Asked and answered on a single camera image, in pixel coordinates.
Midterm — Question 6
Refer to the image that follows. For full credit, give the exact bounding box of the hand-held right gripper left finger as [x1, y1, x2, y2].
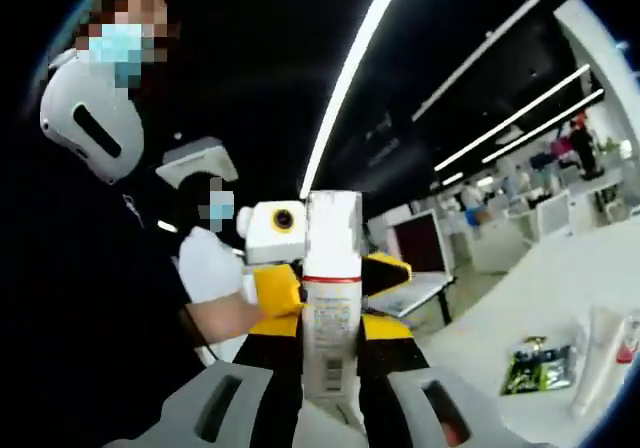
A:
[102, 312, 307, 448]

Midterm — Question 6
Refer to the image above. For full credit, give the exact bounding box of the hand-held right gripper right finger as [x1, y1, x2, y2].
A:
[355, 312, 506, 448]

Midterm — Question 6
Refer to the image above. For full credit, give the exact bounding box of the small white red-label bottle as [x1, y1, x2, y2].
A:
[299, 190, 364, 407]

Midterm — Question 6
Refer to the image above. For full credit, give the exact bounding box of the green black skincare sachet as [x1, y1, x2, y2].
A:
[501, 343, 576, 397]

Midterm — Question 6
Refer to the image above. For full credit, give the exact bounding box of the white skincare tube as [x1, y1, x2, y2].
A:
[569, 305, 626, 419]

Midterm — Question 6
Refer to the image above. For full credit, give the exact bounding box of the white pump bottle red collar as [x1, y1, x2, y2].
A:
[615, 315, 640, 367]

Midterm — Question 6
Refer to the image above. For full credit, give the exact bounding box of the white side desk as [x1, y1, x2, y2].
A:
[369, 272, 456, 327]

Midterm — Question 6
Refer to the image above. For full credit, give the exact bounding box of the white-framed dark red screen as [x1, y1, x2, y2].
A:
[389, 209, 454, 282]

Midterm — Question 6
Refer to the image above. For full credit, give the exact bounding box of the square ceiling vent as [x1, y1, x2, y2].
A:
[154, 137, 239, 185]

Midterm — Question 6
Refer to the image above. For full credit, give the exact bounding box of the long ceiling light strip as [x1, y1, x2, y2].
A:
[299, 0, 411, 202]

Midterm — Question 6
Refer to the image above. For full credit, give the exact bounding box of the person's dark-clothed torso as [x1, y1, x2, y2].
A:
[7, 42, 236, 444]

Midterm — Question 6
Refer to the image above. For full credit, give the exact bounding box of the white chest-worn device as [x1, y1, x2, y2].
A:
[38, 50, 146, 187]

